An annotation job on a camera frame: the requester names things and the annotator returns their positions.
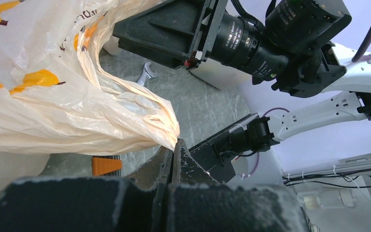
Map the black orange hex key set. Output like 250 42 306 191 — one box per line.
91 156 123 176

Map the orange plastic bag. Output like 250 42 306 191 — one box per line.
0 0 180 190

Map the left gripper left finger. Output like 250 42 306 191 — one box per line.
0 147 173 232

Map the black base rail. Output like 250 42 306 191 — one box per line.
189 113 259 183

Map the silver combination wrench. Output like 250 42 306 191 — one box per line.
136 62 158 86

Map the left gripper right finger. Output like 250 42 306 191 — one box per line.
168 139 310 232

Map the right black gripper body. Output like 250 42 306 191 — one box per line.
113 0 228 69

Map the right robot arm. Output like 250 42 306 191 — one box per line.
113 0 371 156

